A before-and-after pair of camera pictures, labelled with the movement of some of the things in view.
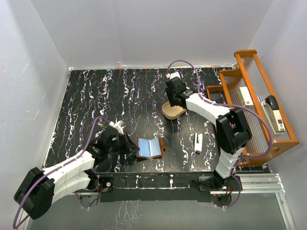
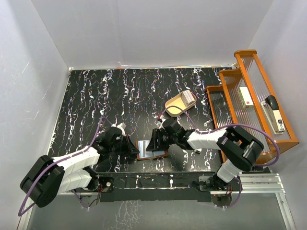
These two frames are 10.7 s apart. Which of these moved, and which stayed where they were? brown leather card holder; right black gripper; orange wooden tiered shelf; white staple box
Moved: right black gripper
Stayed: orange wooden tiered shelf; white staple box; brown leather card holder
